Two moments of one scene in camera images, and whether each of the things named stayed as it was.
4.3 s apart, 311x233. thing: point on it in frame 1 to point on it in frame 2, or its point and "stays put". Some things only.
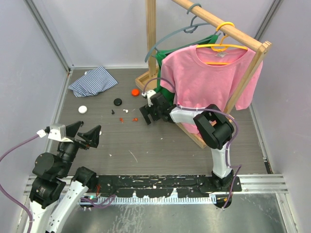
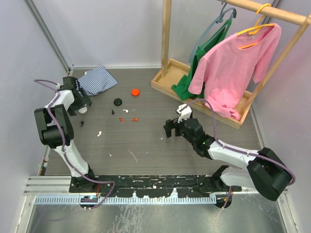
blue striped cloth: (94, 82) stays put
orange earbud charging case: (135, 92) stays put
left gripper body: (72, 148) to (80, 102)
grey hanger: (190, 29) to (219, 20)
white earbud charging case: (82, 109) stays put
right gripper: (146, 110) to (170, 125)
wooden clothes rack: (264, 46) to (173, 71)
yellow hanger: (221, 47) to (252, 30)
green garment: (161, 54) to (181, 89)
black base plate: (163, 186) stays put
